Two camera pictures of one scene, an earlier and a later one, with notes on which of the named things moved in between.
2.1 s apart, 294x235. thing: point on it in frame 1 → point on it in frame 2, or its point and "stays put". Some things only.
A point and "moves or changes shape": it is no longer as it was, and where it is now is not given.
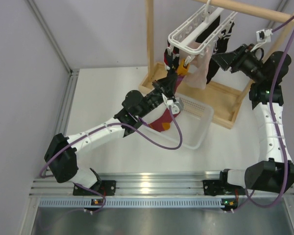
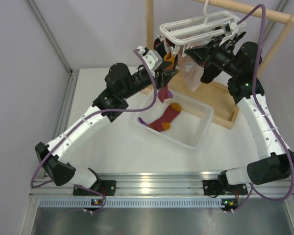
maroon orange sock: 182,71 moves or changes shape
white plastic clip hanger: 199,32 moves or changes shape
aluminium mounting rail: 135,183 stays put
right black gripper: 237,57 → 203,56
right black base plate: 214,187 stays put
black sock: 208,30 → 159,46
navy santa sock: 171,58 → 168,41
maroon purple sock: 162,122 stays put
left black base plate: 106,187 stays put
